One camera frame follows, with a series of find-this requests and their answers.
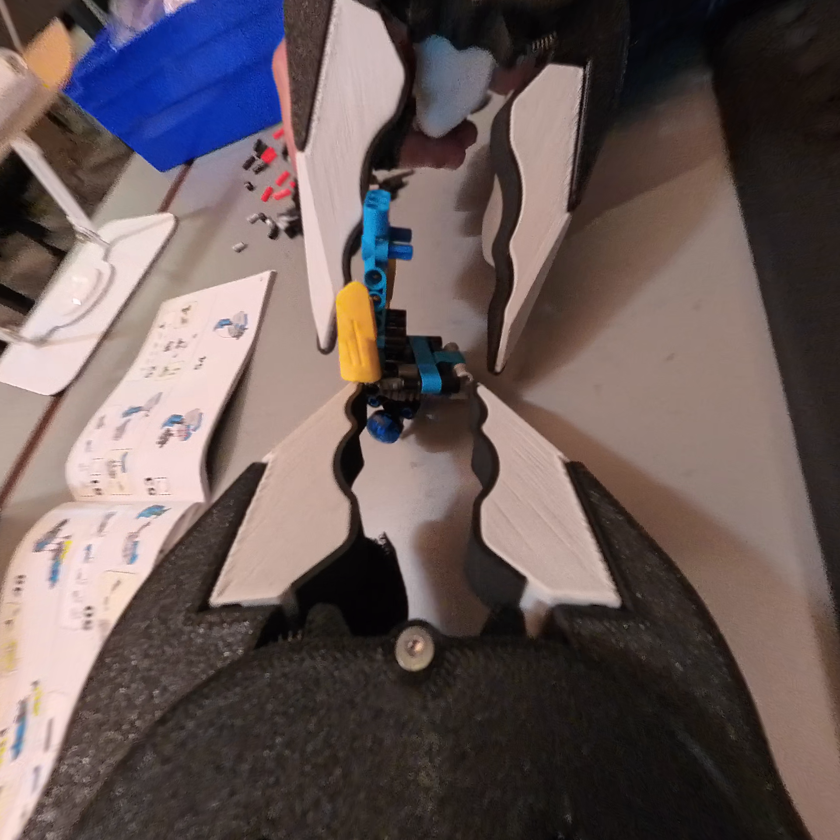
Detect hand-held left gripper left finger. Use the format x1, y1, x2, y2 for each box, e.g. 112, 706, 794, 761
210, 384, 368, 609

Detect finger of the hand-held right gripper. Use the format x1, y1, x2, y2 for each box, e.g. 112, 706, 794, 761
479, 59, 588, 375
292, 0, 421, 353

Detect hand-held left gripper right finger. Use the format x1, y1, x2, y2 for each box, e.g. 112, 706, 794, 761
466, 384, 622, 609

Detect black grey gear assembly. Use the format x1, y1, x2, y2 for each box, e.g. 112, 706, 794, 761
365, 388, 424, 442

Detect blue yellow brick assembly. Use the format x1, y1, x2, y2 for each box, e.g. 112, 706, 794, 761
335, 188, 418, 388

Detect blue beam with black pins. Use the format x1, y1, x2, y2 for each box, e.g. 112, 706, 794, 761
394, 335, 471, 401

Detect grey desk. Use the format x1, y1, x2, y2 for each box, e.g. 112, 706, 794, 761
0, 79, 840, 840

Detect person's right hand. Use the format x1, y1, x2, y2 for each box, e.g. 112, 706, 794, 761
392, 121, 476, 174

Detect scattered red black small bricks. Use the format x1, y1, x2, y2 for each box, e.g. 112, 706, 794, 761
230, 125, 305, 250

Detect blue storage bin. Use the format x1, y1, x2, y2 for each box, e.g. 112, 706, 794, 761
66, 0, 290, 172

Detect open instruction booklet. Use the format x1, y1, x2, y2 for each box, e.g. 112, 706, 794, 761
0, 269, 279, 840

